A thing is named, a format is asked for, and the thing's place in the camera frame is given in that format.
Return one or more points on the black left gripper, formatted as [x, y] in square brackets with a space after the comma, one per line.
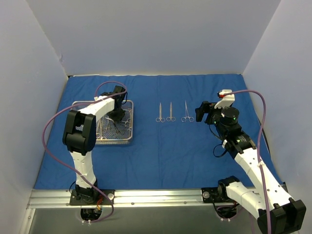
[117, 114]

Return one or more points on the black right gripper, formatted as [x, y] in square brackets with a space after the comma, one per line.
[203, 110]

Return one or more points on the steel forceps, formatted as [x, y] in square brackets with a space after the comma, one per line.
[187, 117]

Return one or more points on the steel wire mesh basket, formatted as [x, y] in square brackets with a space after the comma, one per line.
[122, 134]

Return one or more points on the blue surgical wrap cloth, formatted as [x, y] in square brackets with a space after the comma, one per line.
[166, 155]

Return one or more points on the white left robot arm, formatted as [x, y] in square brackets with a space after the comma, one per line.
[86, 182]

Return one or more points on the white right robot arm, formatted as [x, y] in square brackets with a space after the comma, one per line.
[275, 210]

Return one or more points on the steel clamp in basket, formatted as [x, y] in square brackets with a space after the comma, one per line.
[127, 121]

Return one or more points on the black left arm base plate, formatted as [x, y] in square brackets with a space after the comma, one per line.
[76, 200]

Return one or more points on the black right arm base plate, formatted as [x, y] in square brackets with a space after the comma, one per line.
[213, 195]

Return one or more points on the aluminium front rail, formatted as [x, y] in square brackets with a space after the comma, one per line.
[48, 199]

